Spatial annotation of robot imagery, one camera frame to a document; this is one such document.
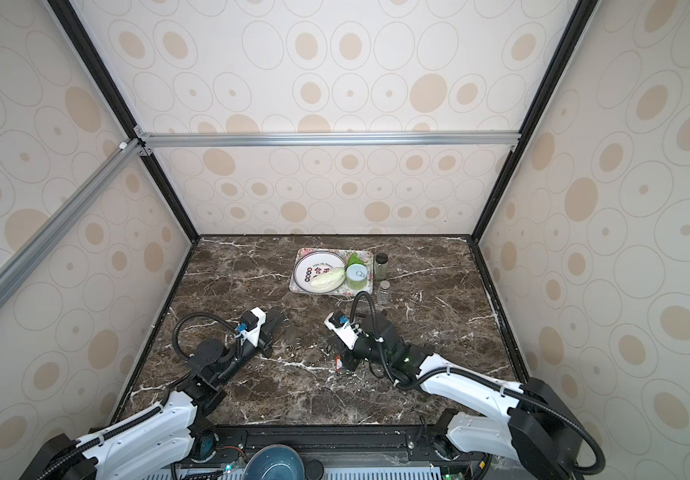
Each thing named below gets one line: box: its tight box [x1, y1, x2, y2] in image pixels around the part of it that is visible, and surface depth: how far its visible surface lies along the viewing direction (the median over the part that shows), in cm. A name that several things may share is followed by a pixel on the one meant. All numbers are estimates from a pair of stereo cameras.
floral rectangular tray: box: [289, 248, 374, 295], surface depth 106 cm
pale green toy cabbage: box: [310, 267, 346, 293], surface depth 105 cm
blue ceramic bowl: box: [242, 444, 306, 480], surface depth 70 cm
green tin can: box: [346, 263, 368, 291], surface depth 104 cm
